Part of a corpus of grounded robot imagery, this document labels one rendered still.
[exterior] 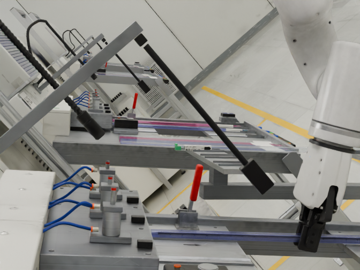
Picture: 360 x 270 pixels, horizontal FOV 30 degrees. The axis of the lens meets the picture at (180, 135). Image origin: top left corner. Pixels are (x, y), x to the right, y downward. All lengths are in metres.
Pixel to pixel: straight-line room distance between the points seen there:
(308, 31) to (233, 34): 7.60
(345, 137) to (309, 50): 0.17
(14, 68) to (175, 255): 1.12
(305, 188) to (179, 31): 7.55
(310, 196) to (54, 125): 1.16
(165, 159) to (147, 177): 3.65
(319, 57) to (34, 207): 0.54
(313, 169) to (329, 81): 0.14
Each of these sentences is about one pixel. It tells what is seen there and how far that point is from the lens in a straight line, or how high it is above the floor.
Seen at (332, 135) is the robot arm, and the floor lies 1.02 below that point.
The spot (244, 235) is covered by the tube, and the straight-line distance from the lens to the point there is 1.08.
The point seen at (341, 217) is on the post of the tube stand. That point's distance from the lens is 1.46.
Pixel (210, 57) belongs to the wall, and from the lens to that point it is 8.65.
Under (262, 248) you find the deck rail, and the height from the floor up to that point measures 0.91.
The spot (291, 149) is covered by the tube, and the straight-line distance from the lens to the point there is 1.53.
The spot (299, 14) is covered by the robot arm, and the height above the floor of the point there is 1.19.
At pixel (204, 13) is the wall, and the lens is 8.63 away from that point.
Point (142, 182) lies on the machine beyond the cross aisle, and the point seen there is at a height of 0.18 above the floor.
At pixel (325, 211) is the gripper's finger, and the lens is 1.05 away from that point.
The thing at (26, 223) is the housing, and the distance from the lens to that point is 0.81.
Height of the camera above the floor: 1.37
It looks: 11 degrees down
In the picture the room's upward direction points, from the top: 41 degrees counter-clockwise
